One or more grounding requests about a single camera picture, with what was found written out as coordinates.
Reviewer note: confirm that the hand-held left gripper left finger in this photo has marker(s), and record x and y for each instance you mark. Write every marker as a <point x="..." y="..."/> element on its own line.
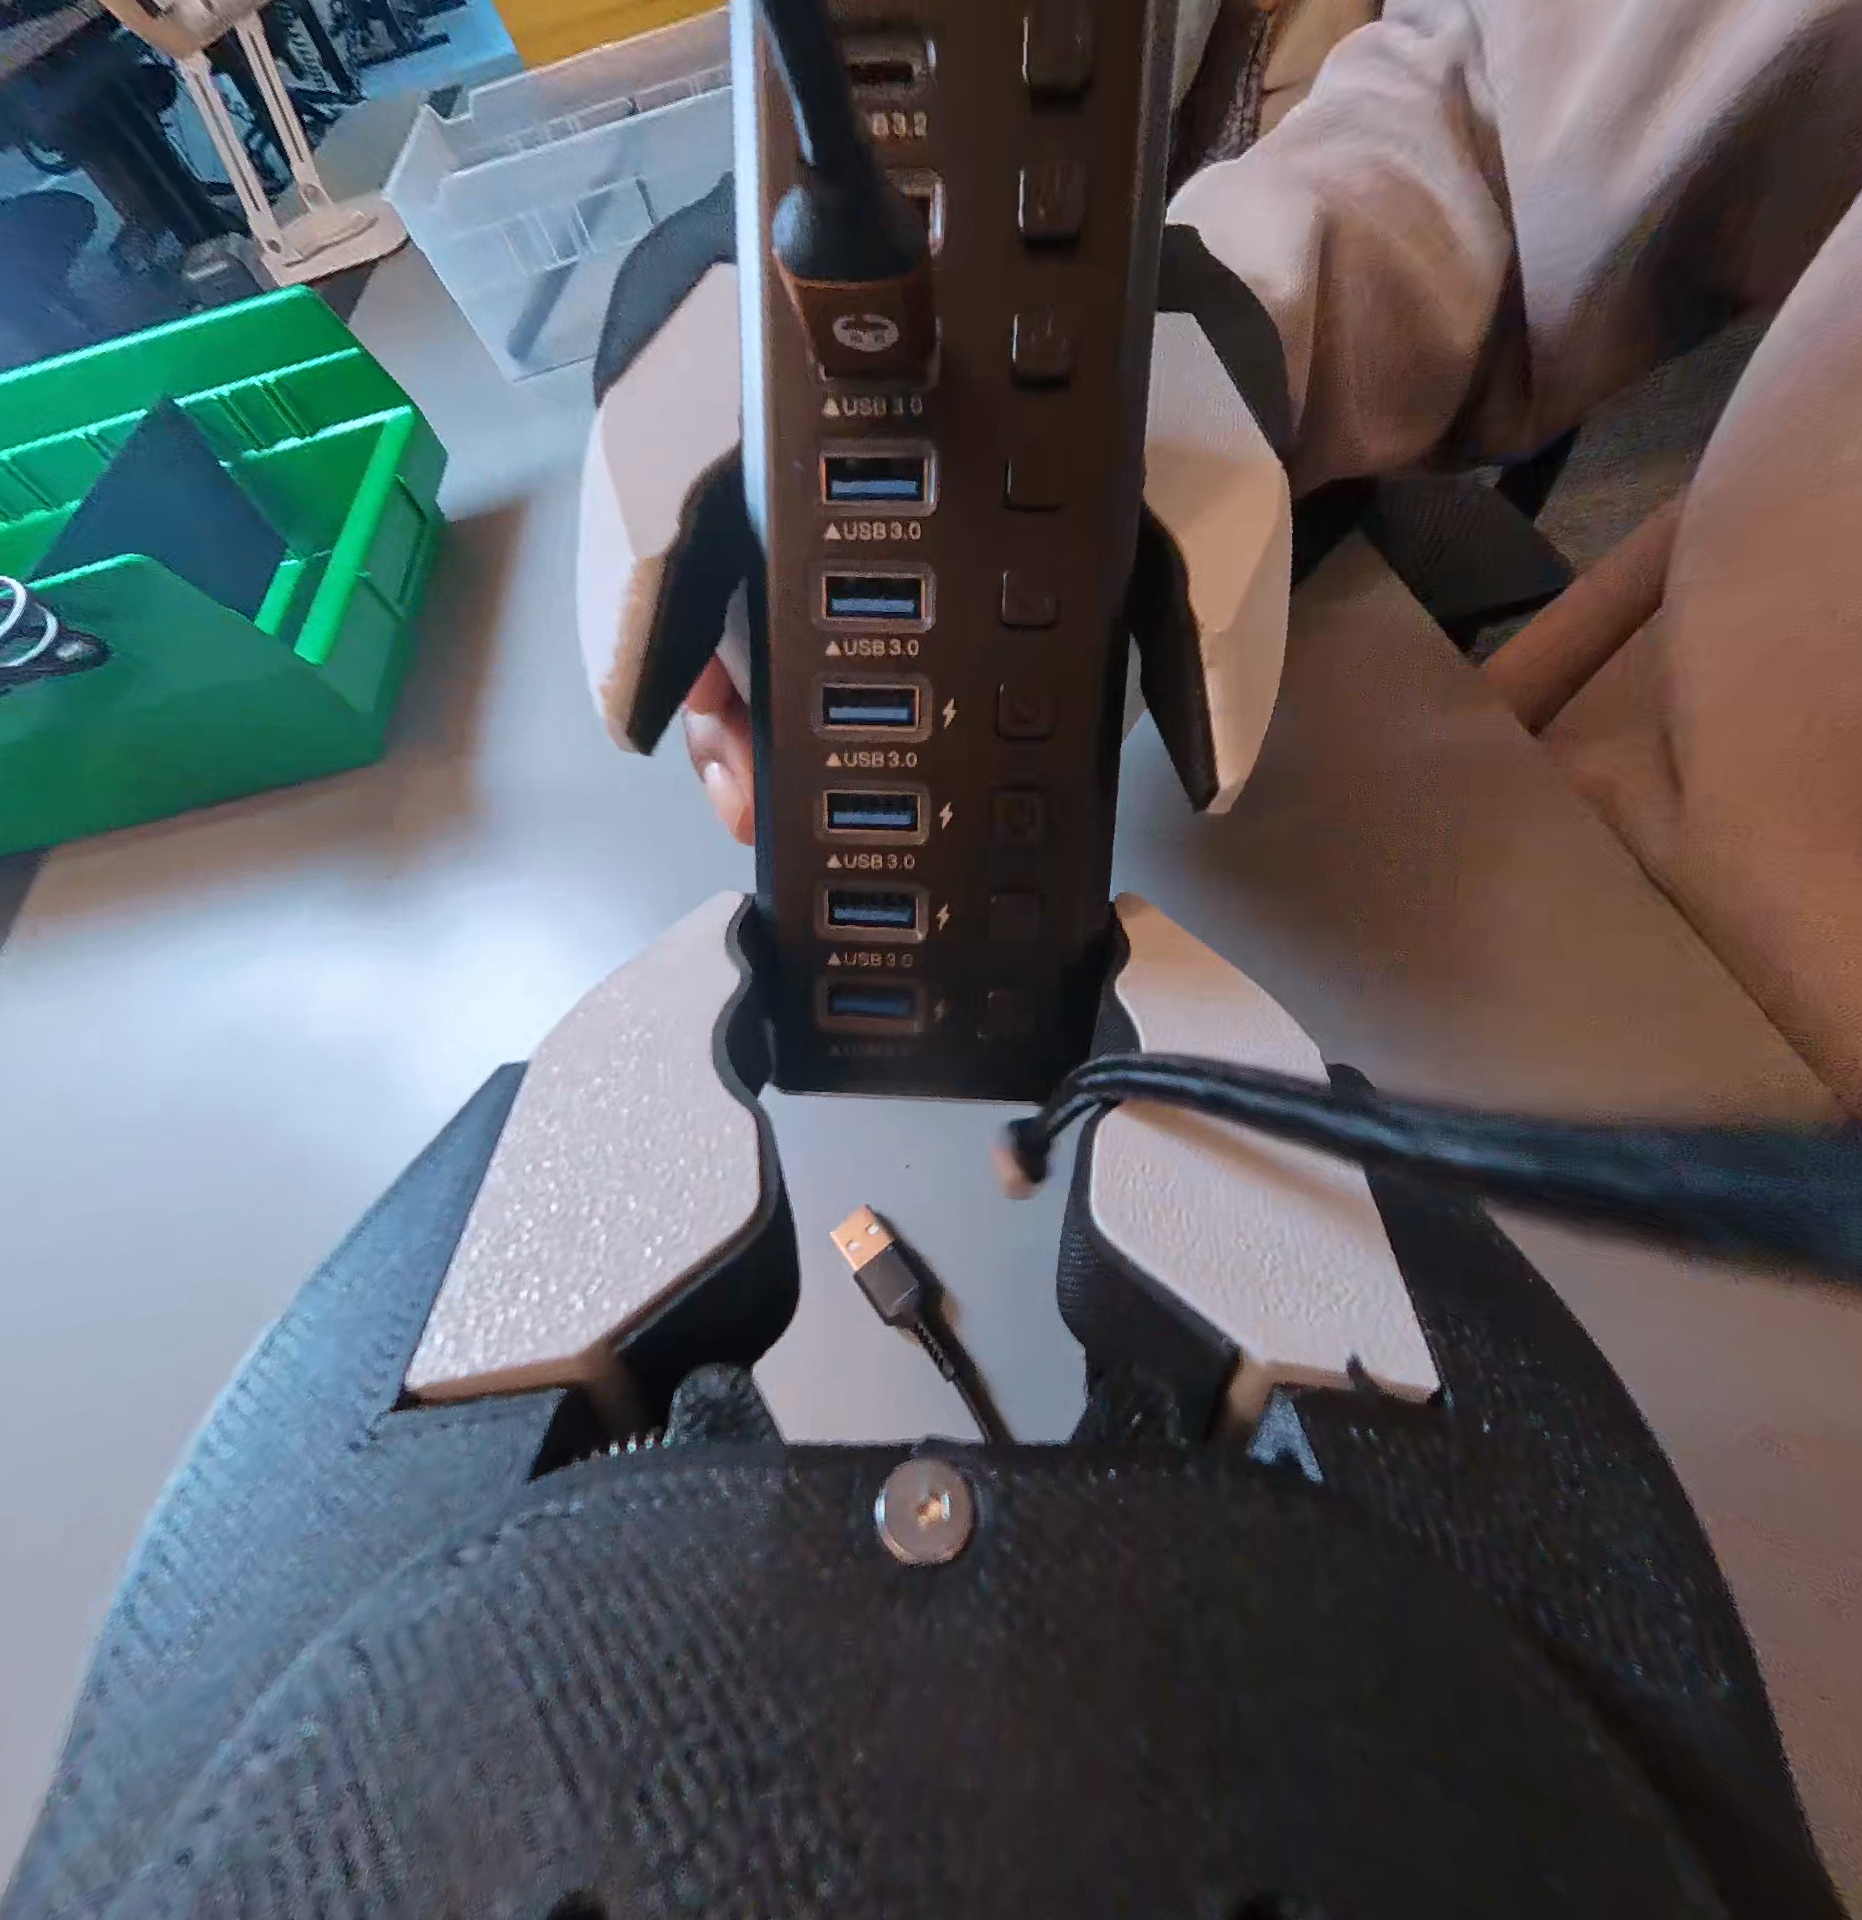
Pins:
<point x="601" y="1170"/>

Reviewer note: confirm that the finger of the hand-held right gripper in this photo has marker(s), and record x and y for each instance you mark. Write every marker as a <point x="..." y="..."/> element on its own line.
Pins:
<point x="1231" y="525"/>
<point x="630" y="497"/>

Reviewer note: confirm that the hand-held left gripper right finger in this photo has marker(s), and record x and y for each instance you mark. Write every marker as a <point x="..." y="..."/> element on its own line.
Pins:
<point x="1245" y="1274"/>

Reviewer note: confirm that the clear plastic bin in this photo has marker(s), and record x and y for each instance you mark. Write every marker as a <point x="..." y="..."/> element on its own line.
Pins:
<point x="496" y="196"/>

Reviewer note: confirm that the black multi-port usb hub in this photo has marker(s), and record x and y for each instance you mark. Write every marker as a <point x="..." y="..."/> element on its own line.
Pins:
<point x="970" y="630"/>

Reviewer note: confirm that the green plastic bin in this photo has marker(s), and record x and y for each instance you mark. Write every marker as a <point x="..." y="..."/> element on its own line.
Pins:
<point x="196" y="719"/>

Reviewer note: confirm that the person's right forearm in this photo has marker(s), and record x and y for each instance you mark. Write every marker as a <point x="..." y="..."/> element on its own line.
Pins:
<point x="1472" y="227"/>

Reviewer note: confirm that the person's right hand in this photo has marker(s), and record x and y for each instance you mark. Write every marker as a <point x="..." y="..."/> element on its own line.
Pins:
<point x="721" y="751"/>

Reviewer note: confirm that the yellow plastic bin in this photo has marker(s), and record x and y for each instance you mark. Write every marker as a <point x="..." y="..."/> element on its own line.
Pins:
<point x="615" y="27"/>

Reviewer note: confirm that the beige stand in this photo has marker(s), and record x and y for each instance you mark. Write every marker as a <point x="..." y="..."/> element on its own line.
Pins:
<point x="323" y="240"/>

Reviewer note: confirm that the black bin divider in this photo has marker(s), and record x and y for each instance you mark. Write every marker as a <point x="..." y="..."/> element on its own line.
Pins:
<point x="167" y="509"/>

